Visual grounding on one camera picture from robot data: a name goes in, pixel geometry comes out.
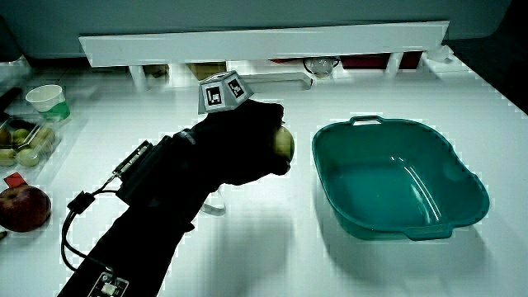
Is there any white desk shelf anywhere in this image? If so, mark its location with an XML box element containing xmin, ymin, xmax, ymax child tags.
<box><xmin>78</xmin><ymin>20</ymin><xmax>450</xmax><ymax>93</ymax></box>

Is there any green pear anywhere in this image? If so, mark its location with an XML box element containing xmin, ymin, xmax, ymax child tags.
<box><xmin>272</xmin><ymin>125</ymin><xmax>296</xmax><ymax>163</ymax></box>

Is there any crumpled clear plastic bag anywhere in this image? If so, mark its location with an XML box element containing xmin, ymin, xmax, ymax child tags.
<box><xmin>427</xmin><ymin>44</ymin><xmax>455</xmax><ymax>64</ymax></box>

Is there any clear tape roll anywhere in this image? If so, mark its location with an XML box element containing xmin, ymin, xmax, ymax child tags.
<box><xmin>200</xmin><ymin>187</ymin><xmax>227</xmax><ymax>217</ymax></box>

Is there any person's right hand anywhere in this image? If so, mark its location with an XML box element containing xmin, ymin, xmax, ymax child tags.
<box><xmin>191</xmin><ymin>69</ymin><xmax>296</xmax><ymax>186</ymax></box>

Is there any small circuit board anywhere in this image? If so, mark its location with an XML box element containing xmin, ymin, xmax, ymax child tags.
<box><xmin>87</xmin><ymin>271</ymin><xmax>130</xmax><ymax>297</ymax></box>

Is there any black wrist sensor box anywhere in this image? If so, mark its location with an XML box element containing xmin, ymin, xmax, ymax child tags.
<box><xmin>111</xmin><ymin>134</ymin><xmax>197</xmax><ymax>206</ymax></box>

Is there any clear plastic fruit container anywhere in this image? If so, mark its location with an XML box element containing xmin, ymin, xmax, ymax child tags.
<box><xmin>0</xmin><ymin>114</ymin><xmax>63</xmax><ymax>182</ymax></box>

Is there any clear glass cup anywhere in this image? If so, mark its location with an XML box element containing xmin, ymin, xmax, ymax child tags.
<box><xmin>303</xmin><ymin>56</ymin><xmax>342</xmax><ymax>79</ymax></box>

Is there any red paper tag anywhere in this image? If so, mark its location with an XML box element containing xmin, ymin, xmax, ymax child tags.
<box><xmin>2</xmin><ymin>172</ymin><xmax>28</xmax><ymax>189</ymax></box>

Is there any white green paper cup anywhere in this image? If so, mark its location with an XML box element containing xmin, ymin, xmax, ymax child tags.
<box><xmin>25</xmin><ymin>84</ymin><xmax>71</xmax><ymax>123</ymax></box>

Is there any person's right forearm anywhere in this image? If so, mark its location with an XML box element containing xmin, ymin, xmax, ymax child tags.
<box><xmin>56</xmin><ymin>128</ymin><xmax>226</xmax><ymax>297</ymax></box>

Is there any white desk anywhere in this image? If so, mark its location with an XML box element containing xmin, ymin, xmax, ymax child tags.
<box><xmin>0</xmin><ymin>52</ymin><xmax>528</xmax><ymax>297</ymax></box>

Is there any red apple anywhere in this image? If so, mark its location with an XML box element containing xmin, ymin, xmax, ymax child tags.
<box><xmin>0</xmin><ymin>184</ymin><xmax>53</xmax><ymax>233</ymax></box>

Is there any teal plastic basin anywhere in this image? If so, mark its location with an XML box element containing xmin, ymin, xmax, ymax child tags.
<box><xmin>311</xmin><ymin>115</ymin><xmax>491</xmax><ymax>242</ymax></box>

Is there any black cable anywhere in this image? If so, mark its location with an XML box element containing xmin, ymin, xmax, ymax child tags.
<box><xmin>60</xmin><ymin>175</ymin><xmax>120</xmax><ymax>273</ymax></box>

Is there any white flat tray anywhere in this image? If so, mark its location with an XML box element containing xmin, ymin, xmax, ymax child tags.
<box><xmin>237</xmin><ymin>72</ymin><xmax>314</xmax><ymax>92</ymax></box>

